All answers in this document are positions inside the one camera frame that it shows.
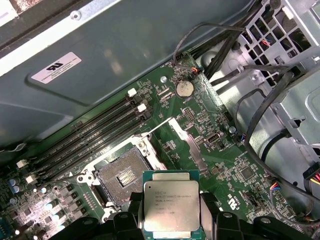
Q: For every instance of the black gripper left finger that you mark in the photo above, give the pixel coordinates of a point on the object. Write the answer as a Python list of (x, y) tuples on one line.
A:
[(125, 227)]

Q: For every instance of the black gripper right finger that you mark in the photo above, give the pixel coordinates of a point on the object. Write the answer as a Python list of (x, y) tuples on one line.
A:
[(225, 227)]

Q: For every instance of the silver CPU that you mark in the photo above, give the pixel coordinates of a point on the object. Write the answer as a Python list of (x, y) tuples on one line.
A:
[(171, 202)]

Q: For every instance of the CPU socket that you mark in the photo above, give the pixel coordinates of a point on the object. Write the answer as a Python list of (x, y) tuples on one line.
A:
[(112, 172)]

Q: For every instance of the metal locking lever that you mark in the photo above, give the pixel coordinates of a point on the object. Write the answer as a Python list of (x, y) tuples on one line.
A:
[(57, 180)]

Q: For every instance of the black RAM slot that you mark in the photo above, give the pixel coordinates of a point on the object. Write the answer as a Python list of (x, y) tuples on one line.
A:
[(83, 134), (91, 150), (87, 142), (80, 126)]

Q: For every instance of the green motherboard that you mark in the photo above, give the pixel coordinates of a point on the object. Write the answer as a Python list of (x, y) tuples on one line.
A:
[(225, 160)]

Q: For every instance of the internal USB port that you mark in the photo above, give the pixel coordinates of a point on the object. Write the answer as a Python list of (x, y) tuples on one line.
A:
[(212, 139)]

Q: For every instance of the silver metal drive cage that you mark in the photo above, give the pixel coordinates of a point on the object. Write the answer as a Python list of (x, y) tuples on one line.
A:
[(295, 112)]

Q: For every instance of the silver coin battery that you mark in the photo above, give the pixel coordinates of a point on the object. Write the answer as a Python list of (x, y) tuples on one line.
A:
[(184, 88)]

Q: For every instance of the white case label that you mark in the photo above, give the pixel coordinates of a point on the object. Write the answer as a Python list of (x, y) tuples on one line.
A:
[(56, 67)]

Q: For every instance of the black PC case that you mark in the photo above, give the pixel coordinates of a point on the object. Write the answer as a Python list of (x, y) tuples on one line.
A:
[(112, 50)]

